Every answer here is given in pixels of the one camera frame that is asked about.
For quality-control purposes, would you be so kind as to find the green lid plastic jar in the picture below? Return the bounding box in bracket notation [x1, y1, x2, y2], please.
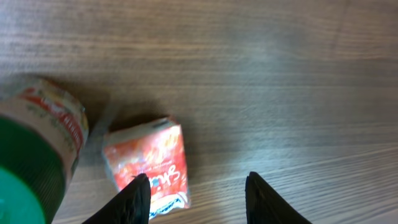
[1, 78, 89, 223]

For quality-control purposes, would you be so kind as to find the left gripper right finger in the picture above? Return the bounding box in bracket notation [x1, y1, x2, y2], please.
[245, 172, 311, 224]

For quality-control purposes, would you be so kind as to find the red pocket tissue pack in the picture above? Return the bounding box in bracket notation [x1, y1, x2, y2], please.
[103, 117, 190, 220]

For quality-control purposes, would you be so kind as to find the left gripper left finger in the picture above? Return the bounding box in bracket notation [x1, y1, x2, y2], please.
[83, 174, 151, 224]

